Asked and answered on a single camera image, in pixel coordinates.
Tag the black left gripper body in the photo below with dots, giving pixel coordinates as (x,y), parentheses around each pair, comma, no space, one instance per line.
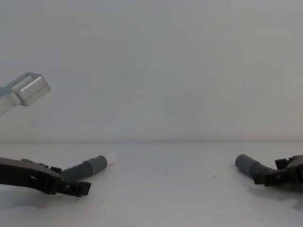
(23,175)

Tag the left robot arm camera bracket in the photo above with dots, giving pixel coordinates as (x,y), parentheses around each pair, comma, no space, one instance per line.
(29,88)

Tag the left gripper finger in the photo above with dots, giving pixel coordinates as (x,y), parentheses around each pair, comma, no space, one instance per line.
(75,188)
(56,170)

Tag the white table cloth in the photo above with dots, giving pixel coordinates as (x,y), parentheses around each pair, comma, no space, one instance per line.
(161,203)

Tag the white curtain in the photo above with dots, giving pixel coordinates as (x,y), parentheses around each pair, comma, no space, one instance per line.
(151,59)

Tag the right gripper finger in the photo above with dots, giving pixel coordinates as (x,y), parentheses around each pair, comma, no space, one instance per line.
(290,162)
(272,178)

